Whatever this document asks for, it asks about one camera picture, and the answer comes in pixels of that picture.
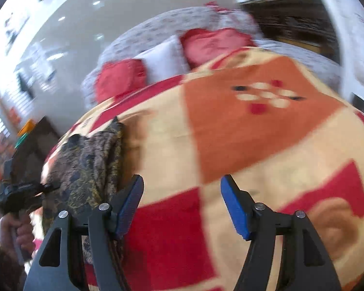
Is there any red heart pillow right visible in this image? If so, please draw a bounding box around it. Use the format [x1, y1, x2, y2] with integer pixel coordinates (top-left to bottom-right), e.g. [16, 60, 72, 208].
[179, 28, 256, 69]

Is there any white pillow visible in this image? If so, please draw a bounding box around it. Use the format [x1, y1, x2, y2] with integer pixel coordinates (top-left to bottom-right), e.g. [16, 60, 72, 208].
[134, 35, 190, 85]

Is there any red heart pillow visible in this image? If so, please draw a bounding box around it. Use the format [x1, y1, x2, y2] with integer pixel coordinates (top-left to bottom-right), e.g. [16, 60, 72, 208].
[179, 28, 256, 69]
[94, 58, 147, 103]

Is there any brown navy floral garment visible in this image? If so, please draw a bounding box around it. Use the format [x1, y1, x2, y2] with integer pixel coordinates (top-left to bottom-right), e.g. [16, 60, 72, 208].
[40, 116, 125, 264]

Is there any dark wooden nightstand right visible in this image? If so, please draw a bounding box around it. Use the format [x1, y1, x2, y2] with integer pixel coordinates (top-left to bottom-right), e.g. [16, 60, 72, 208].
[239, 0, 340, 63]

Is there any red heart pillow left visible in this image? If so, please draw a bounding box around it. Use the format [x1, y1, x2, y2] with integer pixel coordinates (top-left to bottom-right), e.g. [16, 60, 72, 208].
[94, 58, 147, 103]

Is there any orange red cream blanket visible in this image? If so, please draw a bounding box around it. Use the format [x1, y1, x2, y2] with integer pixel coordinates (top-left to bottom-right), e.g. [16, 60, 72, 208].
[62, 47, 364, 290]

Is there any person's left hand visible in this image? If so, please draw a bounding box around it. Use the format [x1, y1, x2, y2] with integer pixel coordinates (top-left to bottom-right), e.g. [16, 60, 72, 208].
[0, 213, 35, 262]

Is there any orange bag on table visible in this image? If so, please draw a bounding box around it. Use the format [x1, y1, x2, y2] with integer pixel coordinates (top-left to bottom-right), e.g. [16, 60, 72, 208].
[17, 119, 36, 137]

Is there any floral white quilt roll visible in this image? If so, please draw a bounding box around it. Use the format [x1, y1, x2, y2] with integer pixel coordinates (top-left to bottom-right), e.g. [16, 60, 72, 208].
[81, 7, 341, 110]

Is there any dark wooden side table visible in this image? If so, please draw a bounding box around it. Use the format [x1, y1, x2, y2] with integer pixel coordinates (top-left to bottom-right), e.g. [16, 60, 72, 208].
[11, 116, 60, 184]

